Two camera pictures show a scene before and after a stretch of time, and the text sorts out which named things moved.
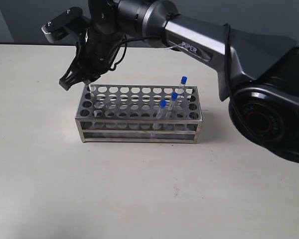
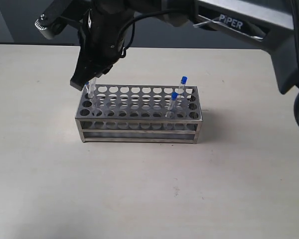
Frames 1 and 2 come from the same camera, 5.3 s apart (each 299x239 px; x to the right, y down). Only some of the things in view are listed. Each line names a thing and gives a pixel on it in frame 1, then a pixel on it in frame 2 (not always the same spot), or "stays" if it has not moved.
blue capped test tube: x=163 y=105 → x=91 y=88
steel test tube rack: x=122 y=113 stays
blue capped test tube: x=184 y=80 stays
